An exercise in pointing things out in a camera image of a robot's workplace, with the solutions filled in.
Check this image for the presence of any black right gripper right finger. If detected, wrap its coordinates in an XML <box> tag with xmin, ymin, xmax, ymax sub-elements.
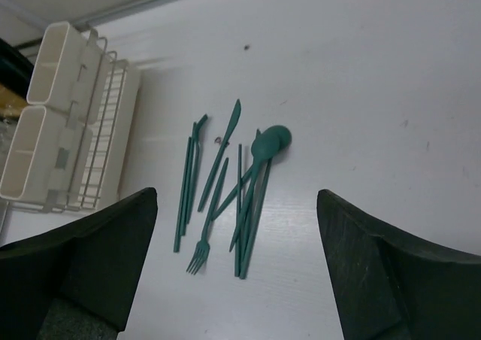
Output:
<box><xmin>316</xmin><ymin>189</ymin><xmax>480</xmax><ymax>339</ymax></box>

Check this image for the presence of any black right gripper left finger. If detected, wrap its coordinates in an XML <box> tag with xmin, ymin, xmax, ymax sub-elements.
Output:
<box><xmin>1</xmin><ymin>187</ymin><xmax>157</xmax><ymax>339</ymax></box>

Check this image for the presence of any teal plastic knife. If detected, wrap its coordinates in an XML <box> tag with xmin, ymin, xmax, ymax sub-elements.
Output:
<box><xmin>229</xmin><ymin>132</ymin><xmax>261</xmax><ymax>251</ymax></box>
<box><xmin>197</xmin><ymin>99</ymin><xmax>241</xmax><ymax>212</ymax></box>

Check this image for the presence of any teal plastic spoon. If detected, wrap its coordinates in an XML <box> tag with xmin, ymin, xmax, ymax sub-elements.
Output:
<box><xmin>240</xmin><ymin>124</ymin><xmax>293</xmax><ymax>205</ymax></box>
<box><xmin>212</xmin><ymin>129</ymin><xmax>281</xmax><ymax>226</ymax></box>

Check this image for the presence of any white near utensil caddy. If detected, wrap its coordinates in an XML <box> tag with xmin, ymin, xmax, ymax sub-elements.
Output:
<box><xmin>1</xmin><ymin>106</ymin><xmax>93</xmax><ymax>205</ymax></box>

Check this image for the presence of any white utensil caddy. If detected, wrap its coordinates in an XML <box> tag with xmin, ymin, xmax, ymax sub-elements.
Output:
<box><xmin>26</xmin><ymin>21</ymin><xmax>102</xmax><ymax>111</ymax></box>
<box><xmin>1</xmin><ymin>106</ymin><xmax>93</xmax><ymax>205</ymax></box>

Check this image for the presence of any white far utensil caddy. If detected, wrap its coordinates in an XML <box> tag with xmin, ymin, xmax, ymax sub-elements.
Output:
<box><xmin>26</xmin><ymin>21</ymin><xmax>102</xmax><ymax>111</ymax></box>

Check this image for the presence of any white wire dish rack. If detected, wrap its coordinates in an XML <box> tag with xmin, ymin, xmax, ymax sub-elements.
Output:
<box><xmin>1</xmin><ymin>35</ymin><xmax>140</xmax><ymax>213</ymax></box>

